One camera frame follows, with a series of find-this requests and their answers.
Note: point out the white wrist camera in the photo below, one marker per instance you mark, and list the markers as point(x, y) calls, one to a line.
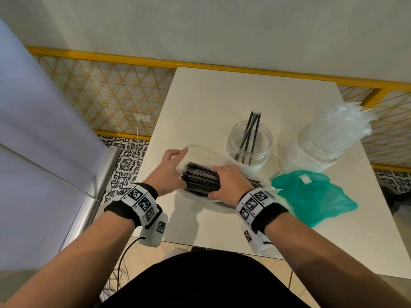
point(255, 242)
point(155, 232)

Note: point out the person's left forearm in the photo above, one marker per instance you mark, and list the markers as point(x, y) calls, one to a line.
point(74, 263)

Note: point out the clear plastic bag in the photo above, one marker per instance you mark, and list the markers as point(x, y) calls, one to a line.
point(199, 155)

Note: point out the green plastic bag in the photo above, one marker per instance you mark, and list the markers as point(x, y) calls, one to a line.
point(311, 197)

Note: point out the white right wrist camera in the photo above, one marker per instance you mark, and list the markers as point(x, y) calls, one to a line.
point(255, 242)

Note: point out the black straw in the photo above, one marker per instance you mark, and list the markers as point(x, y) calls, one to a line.
point(255, 137)
point(251, 133)
point(246, 131)

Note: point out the person's right hand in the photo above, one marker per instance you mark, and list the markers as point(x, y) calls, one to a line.
point(232, 184)

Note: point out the right wristband with marker plate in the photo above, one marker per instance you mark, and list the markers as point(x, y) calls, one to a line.
point(257, 205)

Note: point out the white wall socket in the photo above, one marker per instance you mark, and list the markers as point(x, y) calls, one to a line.
point(143, 118)

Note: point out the clear jar with few straws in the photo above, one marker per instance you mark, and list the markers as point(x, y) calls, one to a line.
point(261, 142)

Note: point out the person's left hand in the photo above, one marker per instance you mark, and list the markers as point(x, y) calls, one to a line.
point(162, 176)

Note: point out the person's left thumb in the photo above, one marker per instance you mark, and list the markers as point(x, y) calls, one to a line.
point(182, 157)

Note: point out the person's black clothing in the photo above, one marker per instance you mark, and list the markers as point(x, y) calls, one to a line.
point(205, 282)

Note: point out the bundle of black straws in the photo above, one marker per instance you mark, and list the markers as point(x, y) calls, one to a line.
point(199, 181)

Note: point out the person's right fingers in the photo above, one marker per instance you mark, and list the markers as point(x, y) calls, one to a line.
point(221, 176)

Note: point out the wristband with marker plate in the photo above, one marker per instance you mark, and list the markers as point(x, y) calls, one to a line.
point(138, 202)
point(257, 205)

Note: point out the person's right forearm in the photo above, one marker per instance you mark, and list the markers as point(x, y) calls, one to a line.
point(324, 269)

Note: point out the yellow lattice railing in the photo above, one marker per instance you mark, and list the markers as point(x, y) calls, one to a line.
point(109, 89)

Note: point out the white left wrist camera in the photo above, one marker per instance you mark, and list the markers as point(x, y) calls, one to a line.
point(155, 232)

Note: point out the clear jar with wrapped straws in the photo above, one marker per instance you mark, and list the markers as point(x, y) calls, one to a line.
point(308, 153)

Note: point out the left wristband with marker plate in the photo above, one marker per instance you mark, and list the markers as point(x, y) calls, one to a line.
point(138, 202)

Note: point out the grey cabinet panel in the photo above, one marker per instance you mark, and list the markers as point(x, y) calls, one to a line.
point(38, 141)

